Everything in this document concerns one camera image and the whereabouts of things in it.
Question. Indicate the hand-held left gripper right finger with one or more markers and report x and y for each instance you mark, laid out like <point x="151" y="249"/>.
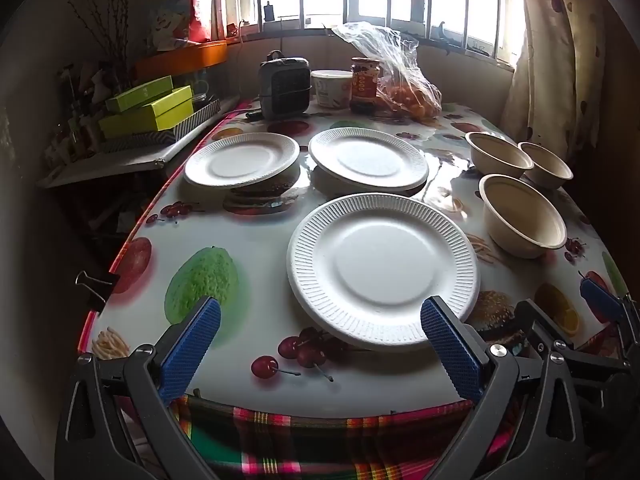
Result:
<point x="450" y="355"/>

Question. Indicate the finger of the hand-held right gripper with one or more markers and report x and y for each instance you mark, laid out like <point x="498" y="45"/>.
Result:
<point x="532" y="320"/>
<point x="602" y="300"/>

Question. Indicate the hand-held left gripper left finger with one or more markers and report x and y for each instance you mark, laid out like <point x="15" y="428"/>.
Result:
<point x="192" y="350"/>

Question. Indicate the beige paper bowl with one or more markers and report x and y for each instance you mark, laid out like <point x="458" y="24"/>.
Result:
<point x="525" y="220"/>
<point x="500" y="152"/>
<point x="547" y="165"/>

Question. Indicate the white paper plate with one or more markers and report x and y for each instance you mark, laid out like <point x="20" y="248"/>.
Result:
<point x="380" y="270"/>
<point x="367" y="157"/>
<point x="240" y="160"/>

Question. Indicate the black binder clip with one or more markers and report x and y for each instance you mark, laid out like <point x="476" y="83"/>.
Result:
<point x="95" y="290"/>

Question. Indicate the fruit print tablecloth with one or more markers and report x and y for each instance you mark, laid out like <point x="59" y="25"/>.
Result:
<point x="240" y="240"/>

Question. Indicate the plaid cloth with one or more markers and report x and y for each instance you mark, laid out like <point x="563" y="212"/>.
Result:
<point x="300" y="440"/>

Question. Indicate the white board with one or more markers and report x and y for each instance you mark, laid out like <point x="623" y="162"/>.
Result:
<point x="125" y="162"/>

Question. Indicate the striped grey box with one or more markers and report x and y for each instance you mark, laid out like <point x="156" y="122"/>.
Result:
<point x="197" y="121"/>

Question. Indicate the thick green box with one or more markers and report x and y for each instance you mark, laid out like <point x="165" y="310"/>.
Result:
<point x="145" y="120"/>

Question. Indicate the black power plug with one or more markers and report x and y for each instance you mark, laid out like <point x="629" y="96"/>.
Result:
<point x="255" y="114"/>

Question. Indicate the pile of oranges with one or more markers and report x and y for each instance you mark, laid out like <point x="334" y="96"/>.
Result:
<point x="412" y="102"/>

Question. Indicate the fruit print curtain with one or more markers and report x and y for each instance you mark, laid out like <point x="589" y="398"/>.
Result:
<point x="555" y="50"/>

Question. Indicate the glass jar with dark lid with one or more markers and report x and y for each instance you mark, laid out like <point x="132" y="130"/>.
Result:
<point x="201" y="91"/>

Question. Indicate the flat green box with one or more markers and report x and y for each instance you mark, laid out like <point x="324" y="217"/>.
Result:
<point x="137" y="95"/>

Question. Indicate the grey portable fan heater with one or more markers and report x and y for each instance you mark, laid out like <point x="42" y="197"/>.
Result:
<point x="285" y="90"/>

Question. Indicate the glass jar with red label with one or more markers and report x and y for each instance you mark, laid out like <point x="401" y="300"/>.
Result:
<point x="364" y="85"/>

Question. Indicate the white plastic tub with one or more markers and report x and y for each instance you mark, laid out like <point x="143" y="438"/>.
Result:
<point x="330" y="90"/>

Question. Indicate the orange box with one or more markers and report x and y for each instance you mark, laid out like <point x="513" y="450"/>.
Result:
<point x="180" y="57"/>

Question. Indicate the black window latch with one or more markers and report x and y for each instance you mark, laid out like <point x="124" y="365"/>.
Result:
<point x="442" y="31"/>

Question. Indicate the clear plastic bag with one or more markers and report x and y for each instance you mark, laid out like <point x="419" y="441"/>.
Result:
<point x="385" y="45"/>

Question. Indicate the colourful printed box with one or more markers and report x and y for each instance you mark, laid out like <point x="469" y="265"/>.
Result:
<point x="170" y="15"/>

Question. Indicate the dry twig bundle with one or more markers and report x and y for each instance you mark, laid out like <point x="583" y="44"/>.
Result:
<point x="107" y="25"/>

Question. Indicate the red gift bag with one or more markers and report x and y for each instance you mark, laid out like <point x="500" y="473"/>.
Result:
<point x="201" y="5"/>

